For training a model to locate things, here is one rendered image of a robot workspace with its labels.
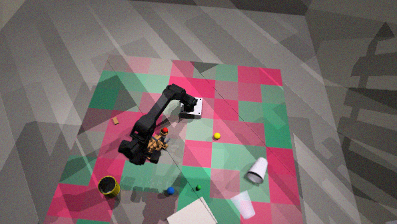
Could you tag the white paper cup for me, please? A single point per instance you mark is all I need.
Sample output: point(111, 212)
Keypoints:
point(257, 171)
point(243, 204)

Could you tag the blue ball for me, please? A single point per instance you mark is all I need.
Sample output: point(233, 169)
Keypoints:
point(170, 190)

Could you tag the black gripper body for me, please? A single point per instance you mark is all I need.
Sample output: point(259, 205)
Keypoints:
point(154, 156)

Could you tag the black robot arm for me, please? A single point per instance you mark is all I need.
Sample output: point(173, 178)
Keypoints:
point(145, 126)

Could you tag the yellow cup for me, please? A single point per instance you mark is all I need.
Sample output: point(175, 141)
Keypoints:
point(109, 187)

